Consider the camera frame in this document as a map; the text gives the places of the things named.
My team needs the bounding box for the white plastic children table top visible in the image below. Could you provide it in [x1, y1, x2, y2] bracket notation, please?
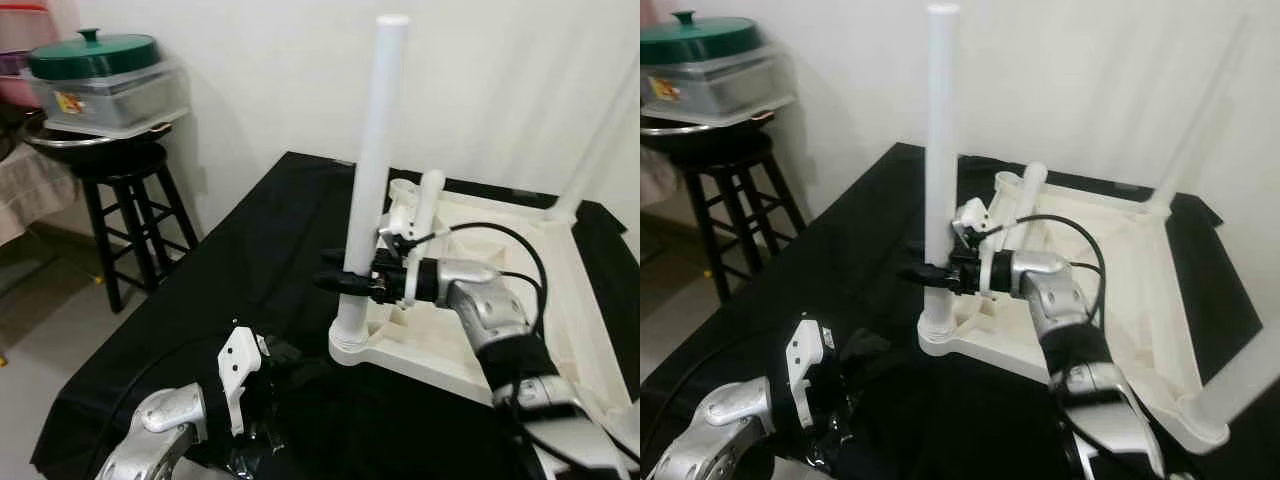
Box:
[918, 165, 1241, 456]
[330, 178, 641, 441]

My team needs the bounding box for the black tablecloth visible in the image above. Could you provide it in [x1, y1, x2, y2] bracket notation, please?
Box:
[30, 150, 641, 480]
[640, 140, 1266, 480]

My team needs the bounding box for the clear plastic wrap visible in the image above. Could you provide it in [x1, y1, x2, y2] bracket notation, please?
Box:
[225, 420, 301, 480]
[815, 420, 871, 476]

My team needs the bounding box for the black stool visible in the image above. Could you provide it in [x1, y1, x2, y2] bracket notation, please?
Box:
[680, 135, 806, 306]
[75, 145, 199, 313]

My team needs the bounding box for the clear container with green lid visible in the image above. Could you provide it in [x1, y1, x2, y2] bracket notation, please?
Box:
[22, 28, 191, 139]
[640, 12, 796, 126]

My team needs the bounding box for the table with beige cloth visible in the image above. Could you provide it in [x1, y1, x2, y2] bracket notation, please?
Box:
[0, 140, 79, 246]
[640, 145, 681, 211]

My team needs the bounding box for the pink plastic basket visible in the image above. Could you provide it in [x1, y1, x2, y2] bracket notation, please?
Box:
[0, 50, 46, 109]

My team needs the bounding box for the red translucent container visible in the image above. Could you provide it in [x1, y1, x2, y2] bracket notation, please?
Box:
[0, 0, 51, 51]

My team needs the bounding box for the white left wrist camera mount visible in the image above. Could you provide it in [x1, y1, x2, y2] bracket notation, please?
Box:
[785, 315, 836, 431]
[218, 325, 266, 436]

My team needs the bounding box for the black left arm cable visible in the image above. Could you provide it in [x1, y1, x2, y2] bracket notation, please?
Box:
[95, 335, 226, 471]
[645, 325, 796, 466]

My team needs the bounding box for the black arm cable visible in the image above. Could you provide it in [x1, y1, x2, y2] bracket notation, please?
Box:
[985, 213, 1201, 480]
[400, 222, 641, 471]
[645, 325, 796, 466]
[95, 335, 226, 471]

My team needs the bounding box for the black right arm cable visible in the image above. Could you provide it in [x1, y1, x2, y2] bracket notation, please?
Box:
[400, 222, 641, 471]
[985, 213, 1201, 480]

